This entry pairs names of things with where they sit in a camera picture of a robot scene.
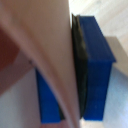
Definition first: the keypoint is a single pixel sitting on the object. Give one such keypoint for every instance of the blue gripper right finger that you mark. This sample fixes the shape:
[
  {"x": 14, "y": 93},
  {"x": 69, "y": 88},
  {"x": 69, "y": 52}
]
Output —
[{"x": 96, "y": 73}]

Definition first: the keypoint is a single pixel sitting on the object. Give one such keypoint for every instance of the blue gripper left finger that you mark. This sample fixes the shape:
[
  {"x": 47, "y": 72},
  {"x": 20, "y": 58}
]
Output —
[{"x": 46, "y": 103}]

